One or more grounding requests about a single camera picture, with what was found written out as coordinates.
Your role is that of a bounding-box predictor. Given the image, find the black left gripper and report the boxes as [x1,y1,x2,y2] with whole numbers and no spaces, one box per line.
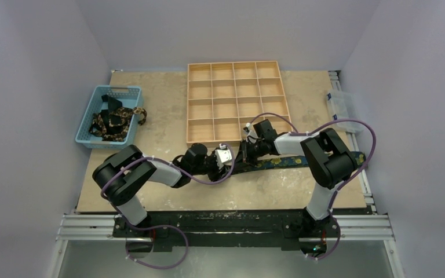
[191,149,230,182]

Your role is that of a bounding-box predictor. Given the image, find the wooden compartment tray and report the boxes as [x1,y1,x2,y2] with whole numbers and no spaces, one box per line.
[186,60,293,145]

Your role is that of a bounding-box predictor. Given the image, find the blue floral tie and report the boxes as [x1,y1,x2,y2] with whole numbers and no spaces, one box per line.
[228,151,366,177]

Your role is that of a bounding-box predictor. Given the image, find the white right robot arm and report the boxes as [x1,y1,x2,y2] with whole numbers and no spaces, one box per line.
[235,119,359,236]

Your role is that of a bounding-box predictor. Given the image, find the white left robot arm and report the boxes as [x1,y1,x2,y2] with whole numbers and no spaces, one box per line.
[92,144,235,237]

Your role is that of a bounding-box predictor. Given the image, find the leopard print tie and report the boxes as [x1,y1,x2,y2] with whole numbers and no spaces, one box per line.
[89,107,147,142]

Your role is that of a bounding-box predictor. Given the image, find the blue plastic basket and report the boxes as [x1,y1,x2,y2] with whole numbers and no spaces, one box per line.
[75,85,147,149]

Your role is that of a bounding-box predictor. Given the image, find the black tie in basket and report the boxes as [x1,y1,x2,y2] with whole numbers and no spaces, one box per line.
[100,94,123,127]

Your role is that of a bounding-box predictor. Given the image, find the clear plastic box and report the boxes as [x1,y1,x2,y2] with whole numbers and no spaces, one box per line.
[325,89,364,134]

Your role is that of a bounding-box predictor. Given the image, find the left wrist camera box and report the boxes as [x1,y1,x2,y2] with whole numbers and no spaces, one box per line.
[214,144,233,168]

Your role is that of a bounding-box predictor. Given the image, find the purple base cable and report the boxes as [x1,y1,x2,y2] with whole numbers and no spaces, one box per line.
[125,225,189,269]

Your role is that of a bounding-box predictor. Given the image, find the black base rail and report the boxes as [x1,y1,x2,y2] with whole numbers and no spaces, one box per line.
[112,208,341,256]

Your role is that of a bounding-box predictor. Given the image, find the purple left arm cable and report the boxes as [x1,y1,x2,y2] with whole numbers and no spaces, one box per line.
[100,144,235,235]

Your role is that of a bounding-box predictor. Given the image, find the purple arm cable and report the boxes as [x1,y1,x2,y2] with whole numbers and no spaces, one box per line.
[100,144,235,235]
[247,112,377,261]

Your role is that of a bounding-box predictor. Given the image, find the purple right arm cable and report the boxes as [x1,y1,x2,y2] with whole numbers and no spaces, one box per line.
[247,112,377,261]

